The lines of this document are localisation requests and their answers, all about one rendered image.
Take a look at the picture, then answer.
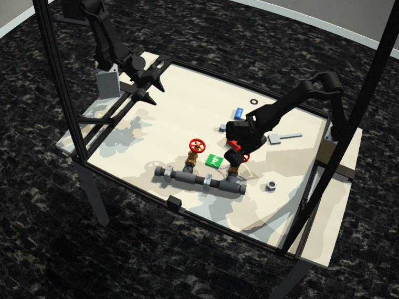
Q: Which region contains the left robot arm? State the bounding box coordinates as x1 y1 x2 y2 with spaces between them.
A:
79 0 159 85

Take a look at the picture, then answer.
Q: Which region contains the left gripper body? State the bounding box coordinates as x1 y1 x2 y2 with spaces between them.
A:
130 68 161 103

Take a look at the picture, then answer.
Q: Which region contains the grey hex nut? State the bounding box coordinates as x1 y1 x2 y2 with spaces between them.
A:
266 180 277 191

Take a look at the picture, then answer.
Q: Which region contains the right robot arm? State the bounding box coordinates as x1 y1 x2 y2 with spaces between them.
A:
226 71 349 146

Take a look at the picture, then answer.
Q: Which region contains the red block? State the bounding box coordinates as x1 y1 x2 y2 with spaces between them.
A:
226 139 240 149

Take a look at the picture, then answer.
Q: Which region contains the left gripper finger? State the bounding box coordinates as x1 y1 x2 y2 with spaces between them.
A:
140 92 157 105
150 74 165 92

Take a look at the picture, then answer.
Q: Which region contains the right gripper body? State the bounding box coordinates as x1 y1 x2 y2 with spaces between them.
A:
224 135 267 168

